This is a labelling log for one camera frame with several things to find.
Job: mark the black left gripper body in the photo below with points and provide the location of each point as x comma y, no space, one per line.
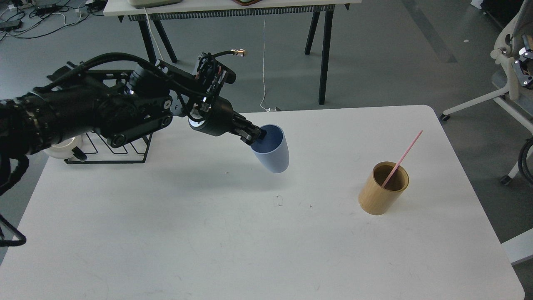
218,121

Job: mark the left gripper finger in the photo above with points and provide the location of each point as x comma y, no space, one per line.
250,135
242,126

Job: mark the blue plastic cup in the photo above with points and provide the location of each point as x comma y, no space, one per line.
272,149

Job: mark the pink chopstick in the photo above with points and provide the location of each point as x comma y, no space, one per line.
398,163

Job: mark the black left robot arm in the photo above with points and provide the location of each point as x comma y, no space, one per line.
121,97

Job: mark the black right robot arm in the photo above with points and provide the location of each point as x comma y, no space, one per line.
522,161

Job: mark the white background table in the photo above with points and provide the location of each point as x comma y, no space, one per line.
195,9

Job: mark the bamboo cylinder holder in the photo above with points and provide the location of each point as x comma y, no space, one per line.
380,192

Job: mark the white office chair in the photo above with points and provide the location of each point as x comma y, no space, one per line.
512,51

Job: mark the black wire rack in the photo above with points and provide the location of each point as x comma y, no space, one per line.
99,152

